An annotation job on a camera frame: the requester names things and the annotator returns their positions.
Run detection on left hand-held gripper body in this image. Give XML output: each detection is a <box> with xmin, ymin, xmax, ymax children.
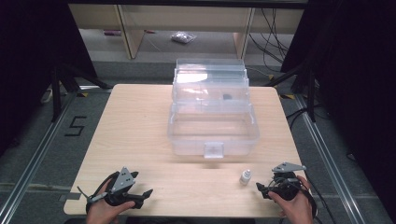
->
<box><xmin>88</xmin><ymin>166</ymin><xmax>145</xmax><ymax>209</ymax></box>

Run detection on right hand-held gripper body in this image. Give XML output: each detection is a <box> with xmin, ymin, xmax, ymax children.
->
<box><xmin>266</xmin><ymin>161</ymin><xmax>307</xmax><ymax>202</ymax></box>

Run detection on small white dropper bottle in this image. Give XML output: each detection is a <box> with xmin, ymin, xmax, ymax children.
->
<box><xmin>238</xmin><ymin>169</ymin><xmax>253</xmax><ymax>187</ymax></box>

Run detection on clear plastic storage box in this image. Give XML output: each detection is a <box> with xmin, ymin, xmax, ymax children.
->
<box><xmin>166</xmin><ymin>58</ymin><xmax>262</xmax><ymax>160</ymax></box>

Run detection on person's right hand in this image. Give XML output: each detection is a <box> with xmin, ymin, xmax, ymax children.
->
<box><xmin>268</xmin><ymin>175</ymin><xmax>315</xmax><ymax>224</ymax></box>

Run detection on person's left hand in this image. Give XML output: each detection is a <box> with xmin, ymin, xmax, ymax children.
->
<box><xmin>85</xmin><ymin>180</ymin><xmax>136</xmax><ymax>224</ymax></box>

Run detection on black tripod stand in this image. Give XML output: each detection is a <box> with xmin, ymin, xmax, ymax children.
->
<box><xmin>50</xmin><ymin>63</ymin><xmax>114</xmax><ymax>123</ymax></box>
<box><xmin>263</xmin><ymin>61</ymin><xmax>319</xmax><ymax>123</ymax></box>

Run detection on clear plastic bag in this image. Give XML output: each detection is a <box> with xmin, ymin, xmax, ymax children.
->
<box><xmin>170</xmin><ymin>31</ymin><xmax>198</xmax><ymax>45</ymax></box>

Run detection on light wooden shelf unit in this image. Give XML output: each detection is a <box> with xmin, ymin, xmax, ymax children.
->
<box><xmin>68</xmin><ymin>3</ymin><xmax>304</xmax><ymax>61</ymax></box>

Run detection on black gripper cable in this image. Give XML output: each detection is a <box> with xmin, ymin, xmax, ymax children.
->
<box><xmin>85</xmin><ymin>171</ymin><xmax>121</xmax><ymax>216</ymax></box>
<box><xmin>303</xmin><ymin>174</ymin><xmax>336</xmax><ymax>224</ymax></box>

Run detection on metal floor rail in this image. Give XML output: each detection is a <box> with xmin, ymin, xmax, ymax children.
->
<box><xmin>0</xmin><ymin>89</ymin><xmax>79</xmax><ymax>224</ymax></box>
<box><xmin>294</xmin><ymin>94</ymin><xmax>366</xmax><ymax>224</ymax></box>

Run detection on black floor cable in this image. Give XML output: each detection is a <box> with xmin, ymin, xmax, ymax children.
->
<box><xmin>285</xmin><ymin>105</ymin><xmax>313</xmax><ymax>129</ymax></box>

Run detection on black cables bundle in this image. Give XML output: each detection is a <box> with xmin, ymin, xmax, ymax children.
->
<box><xmin>247</xmin><ymin>7</ymin><xmax>291</xmax><ymax>65</ymax></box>

